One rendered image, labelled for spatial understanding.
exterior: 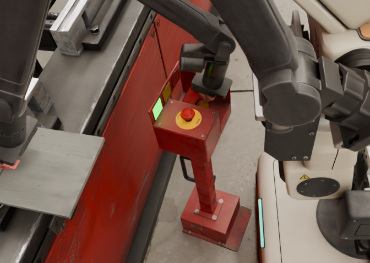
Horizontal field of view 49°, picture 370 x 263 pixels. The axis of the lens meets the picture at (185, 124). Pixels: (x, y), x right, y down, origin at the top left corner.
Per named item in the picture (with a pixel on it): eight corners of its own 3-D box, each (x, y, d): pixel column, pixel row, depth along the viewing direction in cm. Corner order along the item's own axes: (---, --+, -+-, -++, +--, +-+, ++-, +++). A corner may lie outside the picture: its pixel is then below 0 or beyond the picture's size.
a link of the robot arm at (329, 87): (352, 99, 54) (346, 69, 57) (293, 70, 50) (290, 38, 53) (303, 130, 61) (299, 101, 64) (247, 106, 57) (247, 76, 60)
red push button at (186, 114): (192, 127, 112) (191, 119, 109) (179, 124, 113) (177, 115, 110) (198, 116, 114) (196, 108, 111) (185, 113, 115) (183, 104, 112)
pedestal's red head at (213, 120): (208, 164, 117) (202, 127, 103) (158, 149, 123) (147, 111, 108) (231, 111, 128) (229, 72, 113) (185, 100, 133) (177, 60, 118)
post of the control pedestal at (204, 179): (212, 214, 166) (200, 139, 123) (200, 210, 167) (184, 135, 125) (217, 203, 168) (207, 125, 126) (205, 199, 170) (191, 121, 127)
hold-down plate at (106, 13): (100, 51, 120) (97, 43, 117) (83, 49, 121) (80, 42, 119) (133, -12, 136) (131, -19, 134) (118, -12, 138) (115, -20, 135)
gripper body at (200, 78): (199, 70, 117) (202, 53, 111) (232, 84, 116) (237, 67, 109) (190, 86, 114) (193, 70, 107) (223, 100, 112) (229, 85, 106)
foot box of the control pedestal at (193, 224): (237, 252, 167) (237, 241, 158) (181, 231, 175) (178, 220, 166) (252, 210, 178) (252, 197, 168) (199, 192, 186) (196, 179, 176)
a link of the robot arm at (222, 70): (232, 64, 102) (230, 46, 105) (204, 61, 101) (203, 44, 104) (226, 80, 108) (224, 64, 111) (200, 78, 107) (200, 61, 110)
